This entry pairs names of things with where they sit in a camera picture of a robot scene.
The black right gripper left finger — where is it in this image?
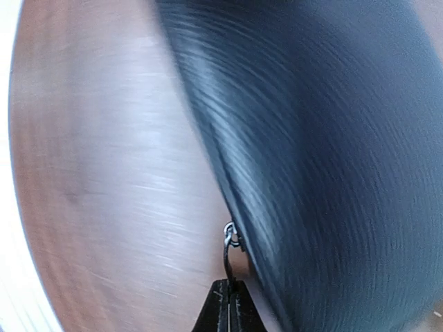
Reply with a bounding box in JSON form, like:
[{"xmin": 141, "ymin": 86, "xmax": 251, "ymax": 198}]
[{"xmin": 192, "ymin": 279, "xmax": 229, "ymax": 332}]

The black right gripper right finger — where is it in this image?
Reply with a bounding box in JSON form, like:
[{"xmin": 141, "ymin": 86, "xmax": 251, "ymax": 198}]
[{"xmin": 229, "ymin": 280, "xmax": 266, "ymax": 332}]

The black tool case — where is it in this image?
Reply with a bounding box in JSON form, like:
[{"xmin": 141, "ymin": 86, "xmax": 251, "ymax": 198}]
[{"xmin": 156, "ymin": 1, "xmax": 442, "ymax": 331}]

